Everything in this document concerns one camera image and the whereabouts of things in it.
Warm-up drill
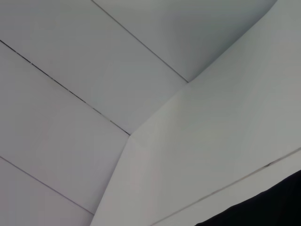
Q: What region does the black shirt with FREE print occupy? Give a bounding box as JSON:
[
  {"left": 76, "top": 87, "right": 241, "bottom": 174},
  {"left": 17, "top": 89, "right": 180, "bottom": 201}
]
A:
[{"left": 194, "top": 169, "right": 301, "bottom": 226}]

